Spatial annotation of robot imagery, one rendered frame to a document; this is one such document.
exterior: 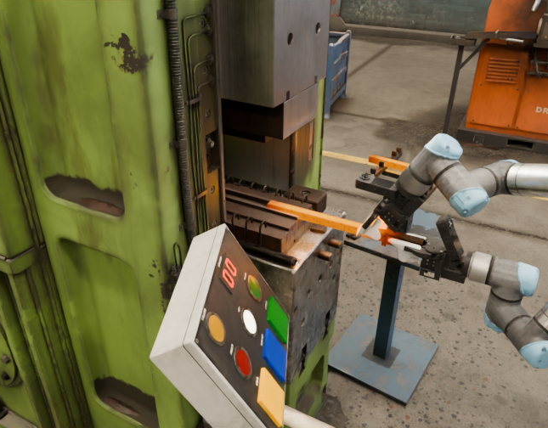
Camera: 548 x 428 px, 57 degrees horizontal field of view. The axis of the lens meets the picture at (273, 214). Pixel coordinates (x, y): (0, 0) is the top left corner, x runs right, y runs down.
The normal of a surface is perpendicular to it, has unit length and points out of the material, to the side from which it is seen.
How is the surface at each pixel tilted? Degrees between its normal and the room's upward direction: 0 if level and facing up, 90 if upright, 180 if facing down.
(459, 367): 0
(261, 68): 90
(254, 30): 90
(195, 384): 90
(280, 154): 90
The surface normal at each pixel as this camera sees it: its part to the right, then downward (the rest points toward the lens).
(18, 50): 0.81, 0.30
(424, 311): 0.01, -0.86
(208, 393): -0.07, 0.51
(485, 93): -0.44, 0.45
